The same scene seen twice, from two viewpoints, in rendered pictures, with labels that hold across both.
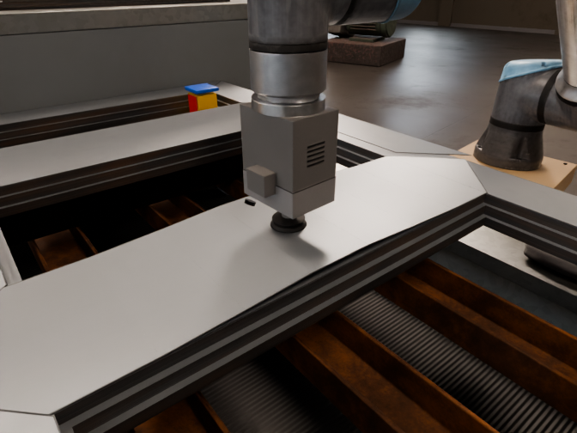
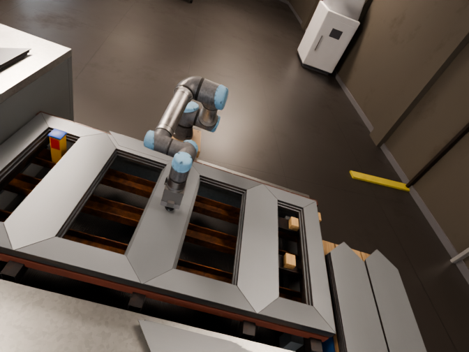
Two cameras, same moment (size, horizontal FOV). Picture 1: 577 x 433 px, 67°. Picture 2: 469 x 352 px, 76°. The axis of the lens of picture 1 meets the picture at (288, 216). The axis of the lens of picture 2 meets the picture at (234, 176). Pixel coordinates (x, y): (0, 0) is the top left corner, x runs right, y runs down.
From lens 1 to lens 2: 106 cm
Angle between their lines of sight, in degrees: 51
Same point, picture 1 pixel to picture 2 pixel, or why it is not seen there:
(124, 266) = (146, 237)
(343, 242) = (185, 208)
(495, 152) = (180, 135)
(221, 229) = (156, 216)
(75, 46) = not seen: outside the picture
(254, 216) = (160, 208)
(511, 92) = (184, 116)
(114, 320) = (161, 249)
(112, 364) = (171, 256)
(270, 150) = (174, 198)
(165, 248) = (149, 228)
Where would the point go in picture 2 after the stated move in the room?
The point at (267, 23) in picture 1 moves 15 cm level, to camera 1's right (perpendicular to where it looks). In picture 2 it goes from (180, 179) to (208, 167)
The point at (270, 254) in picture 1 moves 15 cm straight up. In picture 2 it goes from (174, 218) to (181, 195)
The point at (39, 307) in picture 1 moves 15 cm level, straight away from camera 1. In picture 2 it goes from (142, 255) to (104, 244)
